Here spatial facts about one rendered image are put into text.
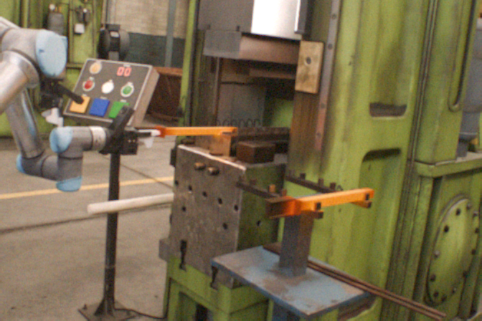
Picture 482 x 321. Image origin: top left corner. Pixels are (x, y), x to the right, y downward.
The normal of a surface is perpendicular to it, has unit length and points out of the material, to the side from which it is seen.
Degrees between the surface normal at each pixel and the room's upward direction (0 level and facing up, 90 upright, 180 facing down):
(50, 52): 85
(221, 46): 90
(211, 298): 90
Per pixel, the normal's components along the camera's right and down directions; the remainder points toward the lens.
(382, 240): -0.63, 0.07
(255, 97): 0.69, 0.19
